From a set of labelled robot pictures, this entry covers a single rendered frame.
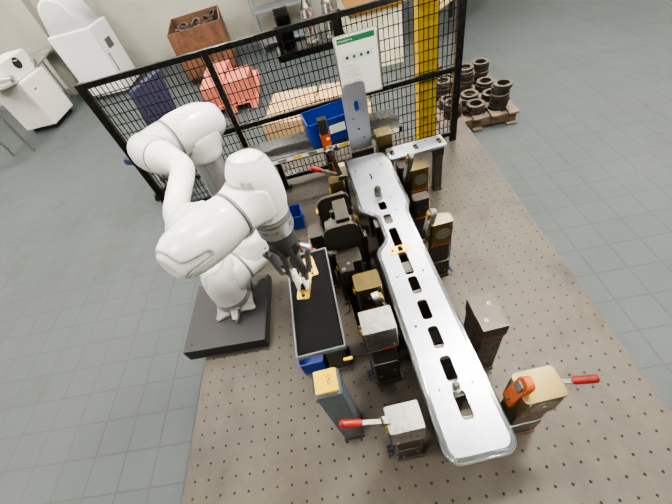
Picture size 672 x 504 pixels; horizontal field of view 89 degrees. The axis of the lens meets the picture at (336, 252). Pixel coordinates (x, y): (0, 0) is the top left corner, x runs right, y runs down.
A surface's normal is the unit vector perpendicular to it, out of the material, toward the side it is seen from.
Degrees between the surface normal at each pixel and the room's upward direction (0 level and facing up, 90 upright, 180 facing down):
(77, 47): 90
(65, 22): 90
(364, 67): 90
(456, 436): 0
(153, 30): 90
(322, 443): 0
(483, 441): 0
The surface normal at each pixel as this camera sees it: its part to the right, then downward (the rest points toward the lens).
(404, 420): -0.19, -0.64
